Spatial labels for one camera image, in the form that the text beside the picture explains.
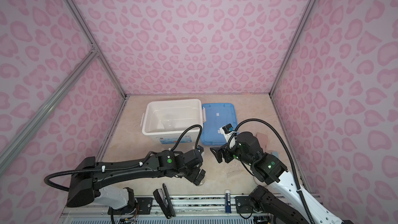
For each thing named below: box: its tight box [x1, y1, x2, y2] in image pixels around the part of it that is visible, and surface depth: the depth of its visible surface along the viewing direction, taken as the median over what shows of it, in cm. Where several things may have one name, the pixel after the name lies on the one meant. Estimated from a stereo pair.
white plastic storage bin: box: [140, 99, 207, 145], surface depth 97 cm
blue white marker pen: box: [224, 189, 232, 214], surface depth 75 cm
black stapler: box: [152, 183, 177, 219], surface depth 75 cm
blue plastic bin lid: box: [200, 103, 238, 146], surface depth 109 cm
